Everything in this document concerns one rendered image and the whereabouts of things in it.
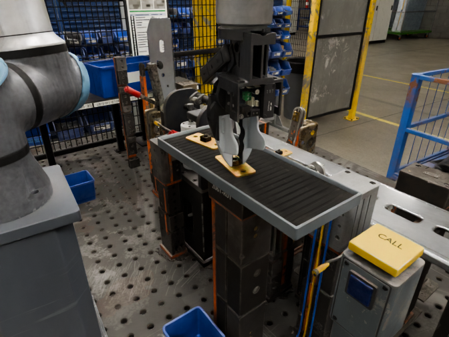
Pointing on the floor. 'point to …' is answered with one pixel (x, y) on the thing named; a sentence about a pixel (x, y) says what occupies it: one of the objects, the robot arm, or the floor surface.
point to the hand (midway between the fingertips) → (234, 155)
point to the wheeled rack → (411, 30)
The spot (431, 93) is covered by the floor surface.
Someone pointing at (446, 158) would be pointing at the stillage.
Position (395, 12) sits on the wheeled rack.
